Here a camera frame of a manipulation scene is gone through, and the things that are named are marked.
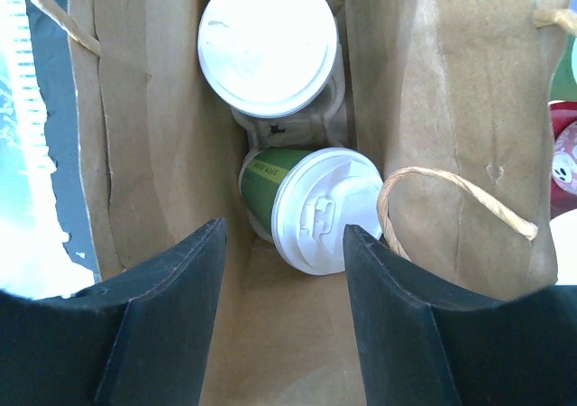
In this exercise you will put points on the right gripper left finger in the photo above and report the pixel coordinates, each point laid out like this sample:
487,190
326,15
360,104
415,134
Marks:
139,338

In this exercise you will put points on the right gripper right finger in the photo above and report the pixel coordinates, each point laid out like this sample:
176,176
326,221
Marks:
422,340

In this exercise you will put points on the white plastic cup lid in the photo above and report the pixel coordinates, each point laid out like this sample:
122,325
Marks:
322,194

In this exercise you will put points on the green brown paper bag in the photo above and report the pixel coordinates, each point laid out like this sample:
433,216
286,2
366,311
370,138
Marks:
449,103

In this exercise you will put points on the green paper cup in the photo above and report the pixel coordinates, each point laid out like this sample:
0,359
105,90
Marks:
259,181

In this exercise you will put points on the green paper cups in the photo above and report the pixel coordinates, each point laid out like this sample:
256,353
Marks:
564,81

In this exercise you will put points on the white paper plate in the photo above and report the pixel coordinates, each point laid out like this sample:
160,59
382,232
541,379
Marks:
564,234

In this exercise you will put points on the pink floral mug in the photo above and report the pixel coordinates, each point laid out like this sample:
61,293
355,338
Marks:
564,160

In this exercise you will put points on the red round tray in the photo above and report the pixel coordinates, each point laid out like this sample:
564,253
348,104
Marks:
562,114

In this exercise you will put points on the white slotted cable duct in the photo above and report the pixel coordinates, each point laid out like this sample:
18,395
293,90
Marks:
29,106

